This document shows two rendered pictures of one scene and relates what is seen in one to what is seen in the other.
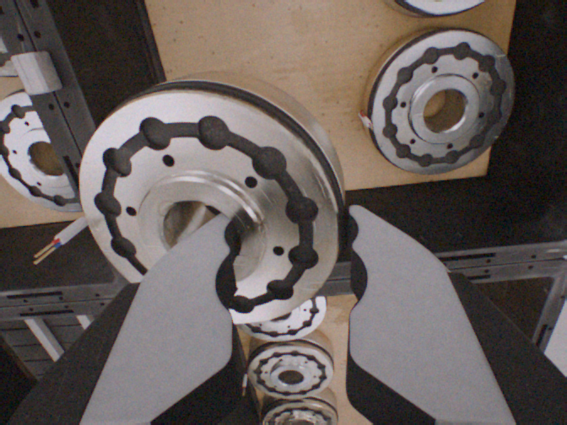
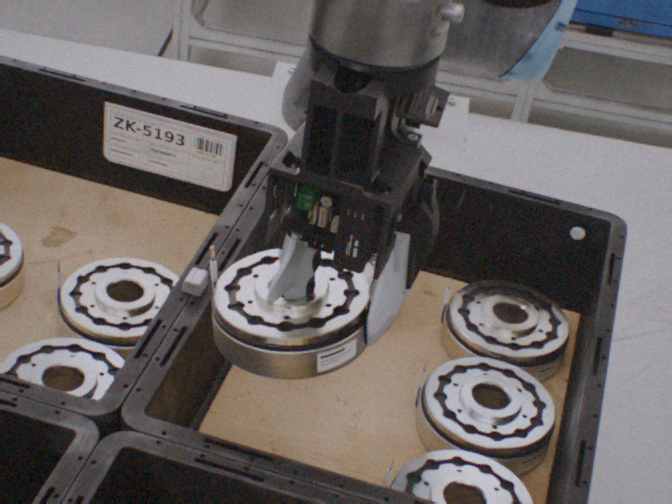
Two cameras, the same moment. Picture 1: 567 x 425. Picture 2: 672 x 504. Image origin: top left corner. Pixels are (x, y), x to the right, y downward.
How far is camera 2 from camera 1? 0.80 m
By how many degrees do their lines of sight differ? 83
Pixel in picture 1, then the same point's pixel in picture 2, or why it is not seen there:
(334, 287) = (313, 491)
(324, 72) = (357, 471)
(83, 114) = (199, 310)
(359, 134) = not seen: outside the picture
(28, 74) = (195, 275)
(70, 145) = (171, 317)
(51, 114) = (177, 301)
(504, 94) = not seen: outside the picture
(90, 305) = (42, 408)
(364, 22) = (408, 455)
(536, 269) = not seen: outside the picture
